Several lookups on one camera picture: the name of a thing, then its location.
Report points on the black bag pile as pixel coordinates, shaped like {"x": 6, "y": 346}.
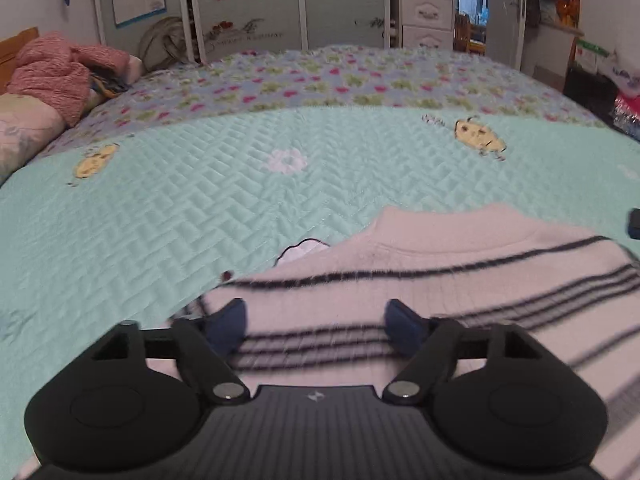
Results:
{"x": 590, "y": 92}

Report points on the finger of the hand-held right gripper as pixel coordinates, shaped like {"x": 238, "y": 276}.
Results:
{"x": 635, "y": 225}

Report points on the pink knitted garment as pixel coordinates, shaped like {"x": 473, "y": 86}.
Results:
{"x": 50, "y": 75}

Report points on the white drawer cabinet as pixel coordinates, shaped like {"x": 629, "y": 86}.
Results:
{"x": 426, "y": 17}

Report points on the purple floral blanket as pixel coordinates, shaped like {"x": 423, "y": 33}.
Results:
{"x": 325, "y": 80}

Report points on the white sliding-door wardrobe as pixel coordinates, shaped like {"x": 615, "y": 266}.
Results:
{"x": 325, "y": 15}

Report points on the mint quilted bee bedspread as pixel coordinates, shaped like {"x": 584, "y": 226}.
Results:
{"x": 175, "y": 200}

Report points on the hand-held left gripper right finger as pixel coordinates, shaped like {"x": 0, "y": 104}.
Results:
{"x": 402, "y": 327}

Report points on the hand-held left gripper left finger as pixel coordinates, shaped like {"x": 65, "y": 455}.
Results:
{"x": 231, "y": 322}

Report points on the wooden headboard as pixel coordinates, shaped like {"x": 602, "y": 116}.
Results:
{"x": 17, "y": 47}

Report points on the pale floral pillow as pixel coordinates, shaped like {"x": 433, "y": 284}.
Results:
{"x": 25, "y": 130}

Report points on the wooden chair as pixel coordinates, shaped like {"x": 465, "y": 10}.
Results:
{"x": 470, "y": 35}

